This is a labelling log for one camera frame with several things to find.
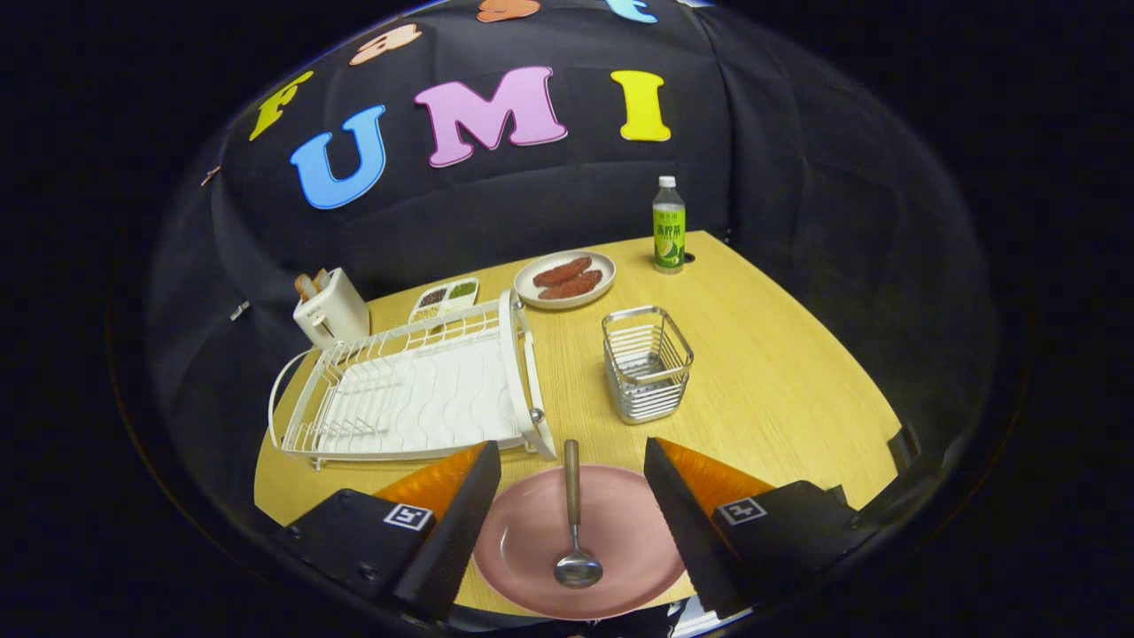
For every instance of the pink plate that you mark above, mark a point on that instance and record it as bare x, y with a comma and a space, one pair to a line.
523, 540

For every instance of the white dish rack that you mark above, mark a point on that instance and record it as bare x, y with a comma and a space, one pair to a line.
509, 372

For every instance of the white compartment tray with beans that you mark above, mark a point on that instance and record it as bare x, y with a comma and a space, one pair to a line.
443, 297

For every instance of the black backdrop cloth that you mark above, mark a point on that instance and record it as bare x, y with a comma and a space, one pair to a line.
532, 204

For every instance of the white toaster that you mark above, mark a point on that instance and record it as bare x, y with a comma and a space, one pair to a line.
337, 315

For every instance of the green label drink bottle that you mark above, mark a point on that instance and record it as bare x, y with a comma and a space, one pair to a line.
669, 230

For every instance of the toast slice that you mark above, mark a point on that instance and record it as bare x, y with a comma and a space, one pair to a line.
305, 287
321, 279

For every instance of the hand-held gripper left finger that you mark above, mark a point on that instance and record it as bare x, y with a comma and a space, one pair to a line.
447, 540

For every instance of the white plate with sausages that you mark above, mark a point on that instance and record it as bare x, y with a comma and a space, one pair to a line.
527, 285

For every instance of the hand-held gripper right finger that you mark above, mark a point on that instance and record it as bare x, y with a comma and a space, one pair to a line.
691, 532

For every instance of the silver clip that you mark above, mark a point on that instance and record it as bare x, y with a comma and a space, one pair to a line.
240, 310

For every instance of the red clip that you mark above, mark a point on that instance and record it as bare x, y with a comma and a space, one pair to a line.
210, 175

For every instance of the red sausage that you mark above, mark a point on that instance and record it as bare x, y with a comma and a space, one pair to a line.
571, 285
563, 270

